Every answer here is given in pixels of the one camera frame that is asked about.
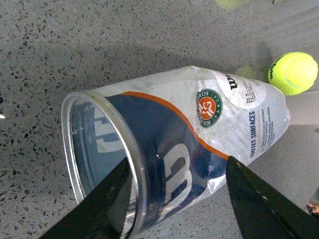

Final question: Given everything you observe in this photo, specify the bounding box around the near Wilson 3 tennis ball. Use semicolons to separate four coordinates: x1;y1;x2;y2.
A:
268;52;319;96

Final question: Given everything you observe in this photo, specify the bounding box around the crushed Wilson tennis ball can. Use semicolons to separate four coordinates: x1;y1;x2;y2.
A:
61;66;290;238

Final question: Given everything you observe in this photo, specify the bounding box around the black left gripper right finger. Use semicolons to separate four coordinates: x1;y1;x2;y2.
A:
226;156;319;239

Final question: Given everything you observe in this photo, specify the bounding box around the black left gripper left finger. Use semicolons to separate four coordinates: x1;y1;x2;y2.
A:
41;157;132;239

